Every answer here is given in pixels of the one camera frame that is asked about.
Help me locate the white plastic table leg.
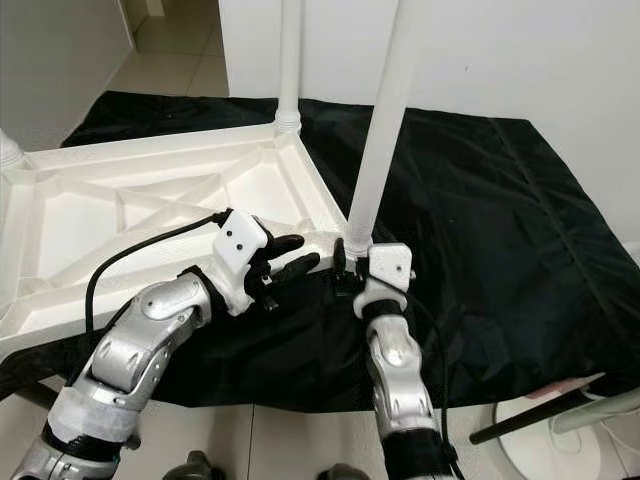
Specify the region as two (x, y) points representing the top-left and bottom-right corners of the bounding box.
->
(275, 0), (304, 136)
(345, 0), (426, 259)
(0, 135), (26, 171)

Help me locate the black fabric table cover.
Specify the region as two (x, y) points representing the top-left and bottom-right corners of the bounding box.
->
(0, 90), (640, 411)

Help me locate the grey robot right leg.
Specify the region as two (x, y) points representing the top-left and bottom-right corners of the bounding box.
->
(315, 465), (366, 480)

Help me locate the grey robot leg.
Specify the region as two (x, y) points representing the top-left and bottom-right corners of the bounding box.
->
(315, 465), (366, 480)
(170, 452), (213, 480)

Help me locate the grey robot left leg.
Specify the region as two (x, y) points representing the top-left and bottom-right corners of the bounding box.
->
(170, 452), (213, 480)

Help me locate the dark metal table leg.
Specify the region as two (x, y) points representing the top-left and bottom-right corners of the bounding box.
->
(15, 385), (61, 411)
(470, 385), (596, 446)

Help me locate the white floor fan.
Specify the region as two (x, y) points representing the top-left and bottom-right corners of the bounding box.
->
(495, 240), (640, 480)

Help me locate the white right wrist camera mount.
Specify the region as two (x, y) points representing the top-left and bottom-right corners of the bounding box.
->
(355, 243), (414, 321)

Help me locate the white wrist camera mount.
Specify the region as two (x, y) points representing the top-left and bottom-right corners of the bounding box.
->
(355, 243), (414, 321)
(210, 210), (276, 317)

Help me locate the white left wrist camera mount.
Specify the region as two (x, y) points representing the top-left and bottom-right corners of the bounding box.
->
(210, 210), (276, 317)

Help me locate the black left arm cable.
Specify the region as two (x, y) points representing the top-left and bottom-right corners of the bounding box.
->
(85, 210), (233, 336)

